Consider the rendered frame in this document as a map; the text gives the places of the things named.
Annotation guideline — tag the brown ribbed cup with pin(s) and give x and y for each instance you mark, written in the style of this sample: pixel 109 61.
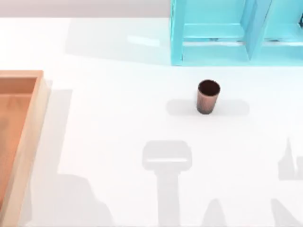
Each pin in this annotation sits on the brown ribbed cup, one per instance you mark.
pixel 206 101

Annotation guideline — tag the light blue rack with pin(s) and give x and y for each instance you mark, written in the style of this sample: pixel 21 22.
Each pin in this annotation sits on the light blue rack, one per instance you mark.
pixel 213 33

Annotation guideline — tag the shallow salmon-coloured box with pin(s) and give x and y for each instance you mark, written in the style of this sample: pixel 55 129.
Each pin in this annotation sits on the shallow salmon-coloured box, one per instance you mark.
pixel 16 132

